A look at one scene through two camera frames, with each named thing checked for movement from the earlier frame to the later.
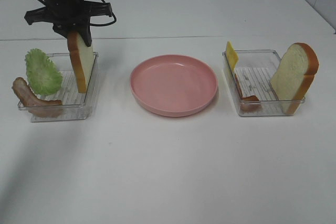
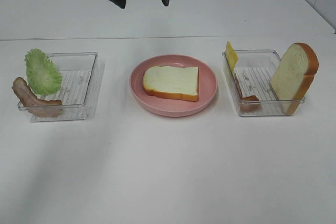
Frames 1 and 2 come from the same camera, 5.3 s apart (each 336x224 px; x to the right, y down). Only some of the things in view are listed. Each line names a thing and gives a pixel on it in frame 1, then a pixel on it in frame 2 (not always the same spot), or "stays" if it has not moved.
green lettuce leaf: (42, 75) stays
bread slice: (82, 55) to (172, 82)
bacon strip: (36, 106) stays
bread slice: (293, 76) stays
